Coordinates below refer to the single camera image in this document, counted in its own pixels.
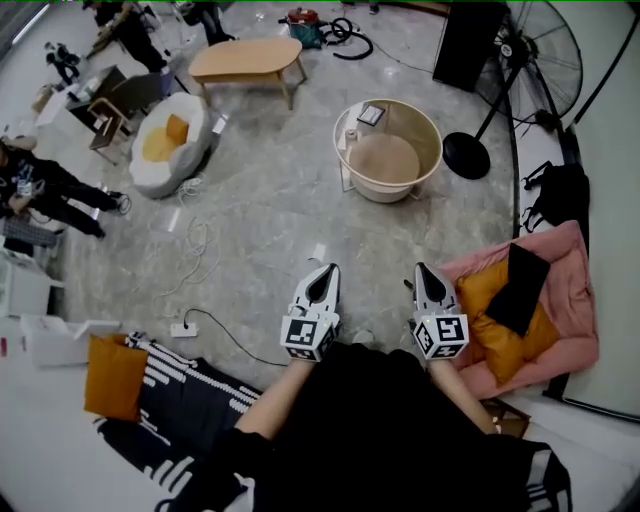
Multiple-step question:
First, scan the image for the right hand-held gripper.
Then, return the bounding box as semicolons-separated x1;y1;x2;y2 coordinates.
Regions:
410;262;470;361

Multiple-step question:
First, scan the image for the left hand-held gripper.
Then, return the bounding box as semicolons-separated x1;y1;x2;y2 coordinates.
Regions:
279;263;344;363

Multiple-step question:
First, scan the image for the person's right forearm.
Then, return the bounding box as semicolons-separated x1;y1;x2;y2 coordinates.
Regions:
426;356;502;436

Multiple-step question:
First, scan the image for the person's left forearm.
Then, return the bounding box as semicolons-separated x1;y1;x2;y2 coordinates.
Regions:
233;356;322;442

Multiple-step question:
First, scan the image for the black folded cloth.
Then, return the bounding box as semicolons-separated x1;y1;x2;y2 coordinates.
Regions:
484;242;552;338

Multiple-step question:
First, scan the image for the large orange pillow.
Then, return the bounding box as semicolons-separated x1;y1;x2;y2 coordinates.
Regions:
455;259;562;386

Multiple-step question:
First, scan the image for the round glass-top side table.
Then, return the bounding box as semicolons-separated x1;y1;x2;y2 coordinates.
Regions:
332;98;445;205

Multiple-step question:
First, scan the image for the pink padded floor cushion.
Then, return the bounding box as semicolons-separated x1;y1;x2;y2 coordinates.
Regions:
438;219;601;401

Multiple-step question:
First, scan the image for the person's black clothing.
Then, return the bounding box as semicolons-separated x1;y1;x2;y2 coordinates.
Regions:
155;341;574;512

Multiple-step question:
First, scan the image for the black white striped blanket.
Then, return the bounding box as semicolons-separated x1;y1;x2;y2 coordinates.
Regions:
93;329;262;504

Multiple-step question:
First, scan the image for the black backpack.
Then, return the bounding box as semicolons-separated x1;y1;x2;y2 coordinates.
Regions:
518;160;592;234

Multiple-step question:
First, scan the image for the white egg-shaped lounge chair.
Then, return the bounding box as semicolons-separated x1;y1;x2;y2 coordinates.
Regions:
127;91;214;200

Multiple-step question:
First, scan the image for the orange square cushion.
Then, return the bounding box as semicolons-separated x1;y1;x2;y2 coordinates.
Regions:
83;333;150;423

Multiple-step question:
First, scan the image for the oval wooden coffee table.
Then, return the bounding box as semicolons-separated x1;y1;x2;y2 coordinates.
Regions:
187;37;309;112

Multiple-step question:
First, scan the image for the black tall cabinet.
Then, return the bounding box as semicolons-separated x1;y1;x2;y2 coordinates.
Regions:
431;0;509;94

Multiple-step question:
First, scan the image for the black standing fan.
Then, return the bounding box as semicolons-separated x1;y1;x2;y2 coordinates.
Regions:
441;0;585;181

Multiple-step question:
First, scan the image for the red and green vacuum cleaner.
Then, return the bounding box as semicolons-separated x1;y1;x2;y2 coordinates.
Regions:
277;6;327;50

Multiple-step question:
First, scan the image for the wooden armchair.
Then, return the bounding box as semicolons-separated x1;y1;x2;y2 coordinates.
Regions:
88;96;134;167

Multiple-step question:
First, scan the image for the white open box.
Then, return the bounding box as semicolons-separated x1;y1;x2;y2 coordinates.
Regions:
18;313;122;370

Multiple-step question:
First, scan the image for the black power cable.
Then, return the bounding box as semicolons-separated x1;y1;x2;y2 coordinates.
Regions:
181;307;290;367

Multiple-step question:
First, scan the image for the white coiled cable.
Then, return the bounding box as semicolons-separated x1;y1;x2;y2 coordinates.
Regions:
152;173;222;322

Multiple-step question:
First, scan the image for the black picture frame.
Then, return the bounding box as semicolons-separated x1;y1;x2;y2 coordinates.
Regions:
356;104;387;127

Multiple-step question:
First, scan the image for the black vacuum hose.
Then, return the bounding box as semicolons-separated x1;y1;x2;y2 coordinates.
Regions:
319;16;375;62

